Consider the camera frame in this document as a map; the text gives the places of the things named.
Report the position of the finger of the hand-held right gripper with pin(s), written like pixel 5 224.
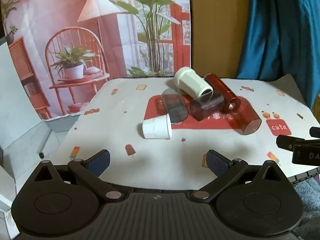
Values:
pixel 315 132
pixel 287 142

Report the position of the red transparent tall cup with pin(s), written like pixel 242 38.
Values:
pixel 246 120

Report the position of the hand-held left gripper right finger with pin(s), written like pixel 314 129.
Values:
pixel 217 163

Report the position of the grey towel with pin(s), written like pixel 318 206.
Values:
pixel 310 200

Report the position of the blue curtain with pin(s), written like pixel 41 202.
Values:
pixel 280 30

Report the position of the printed white tablecloth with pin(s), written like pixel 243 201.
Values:
pixel 155 160

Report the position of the wall poster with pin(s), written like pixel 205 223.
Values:
pixel 75 30

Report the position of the white paper cup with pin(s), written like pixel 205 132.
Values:
pixel 156 128

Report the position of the red metallic cup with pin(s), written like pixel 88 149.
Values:
pixel 220 90

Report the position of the dark red square transparent cup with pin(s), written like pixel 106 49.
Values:
pixel 203 110

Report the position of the grey transparent cup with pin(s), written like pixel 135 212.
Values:
pixel 172 102

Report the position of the cream plastic cup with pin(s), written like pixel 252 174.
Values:
pixel 191 82

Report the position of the white board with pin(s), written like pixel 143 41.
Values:
pixel 17 110

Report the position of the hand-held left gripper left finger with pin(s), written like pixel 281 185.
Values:
pixel 99 163

